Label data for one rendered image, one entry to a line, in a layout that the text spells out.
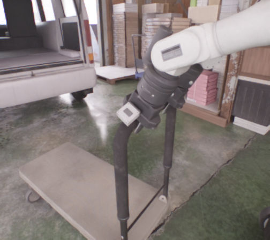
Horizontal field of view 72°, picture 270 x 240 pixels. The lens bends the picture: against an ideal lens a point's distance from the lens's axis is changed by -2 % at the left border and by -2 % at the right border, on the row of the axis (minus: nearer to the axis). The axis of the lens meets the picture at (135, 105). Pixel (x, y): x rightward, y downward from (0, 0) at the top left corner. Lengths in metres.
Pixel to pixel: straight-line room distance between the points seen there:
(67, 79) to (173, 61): 1.94
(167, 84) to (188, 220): 0.96
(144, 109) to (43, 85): 1.77
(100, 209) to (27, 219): 0.51
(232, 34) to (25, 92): 2.00
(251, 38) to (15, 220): 1.38
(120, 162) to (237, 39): 0.40
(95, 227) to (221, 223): 0.70
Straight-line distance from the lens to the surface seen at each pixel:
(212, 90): 2.54
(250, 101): 2.23
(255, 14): 0.37
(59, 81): 2.23
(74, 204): 1.09
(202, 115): 2.34
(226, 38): 0.38
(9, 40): 4.05
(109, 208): 1.04
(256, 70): 2.16
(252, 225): 1.37
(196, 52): 0.37
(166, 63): 0.40
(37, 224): 1.34
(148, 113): 0.50
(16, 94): 2.16
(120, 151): 0.53
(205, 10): 2.82
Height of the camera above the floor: 1.01
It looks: 23 degrees down
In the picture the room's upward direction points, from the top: straight up
